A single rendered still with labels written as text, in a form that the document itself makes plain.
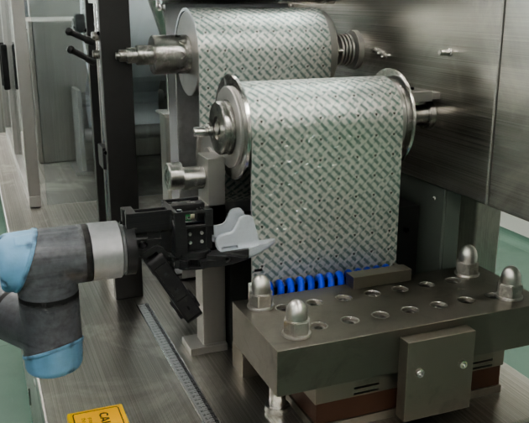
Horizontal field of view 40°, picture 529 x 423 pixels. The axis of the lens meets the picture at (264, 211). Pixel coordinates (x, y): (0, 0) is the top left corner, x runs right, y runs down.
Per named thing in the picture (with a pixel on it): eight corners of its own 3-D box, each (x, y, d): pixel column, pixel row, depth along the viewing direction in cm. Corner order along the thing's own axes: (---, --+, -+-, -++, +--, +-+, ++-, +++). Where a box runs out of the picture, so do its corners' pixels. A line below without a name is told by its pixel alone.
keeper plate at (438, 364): (395, 415, 94) (399, 336, 91) (460, 399, 98) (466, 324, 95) (405, 425, 92) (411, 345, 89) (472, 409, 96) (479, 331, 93)
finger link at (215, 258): (252, 251, 98) (188, 259, 95) (252, 262, 98) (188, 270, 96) (241, 241, 102) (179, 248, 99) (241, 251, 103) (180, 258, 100)
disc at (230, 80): (215, 168, 112) (212, 70, 108) (217, 168, 113) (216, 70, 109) (248, 190, 99) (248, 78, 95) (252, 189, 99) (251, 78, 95)
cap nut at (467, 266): (448, 271, 111) (451, 242, 109) (468, 268, 112) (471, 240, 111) (463, 279, 107) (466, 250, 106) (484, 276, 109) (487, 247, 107)
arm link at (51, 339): (45, 342, 104) (39, 270, 101) (97, 366, 98) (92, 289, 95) (-3, 363, 98) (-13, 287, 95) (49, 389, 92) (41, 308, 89)
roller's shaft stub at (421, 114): (382, 128, 115) (384, 101, 114) (420, 126, 118) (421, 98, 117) (397, 133, 112) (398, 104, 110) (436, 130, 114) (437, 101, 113)
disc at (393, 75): (362, 155, 121) (364, 65, 117) (364, 155, 122) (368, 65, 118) (411, 174, 108) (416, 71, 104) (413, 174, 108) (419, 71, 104)
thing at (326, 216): (251, 292, 105) (250, 165, 100) (393, 270, 114) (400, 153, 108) (252, 293, 105) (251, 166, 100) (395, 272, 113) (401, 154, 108)
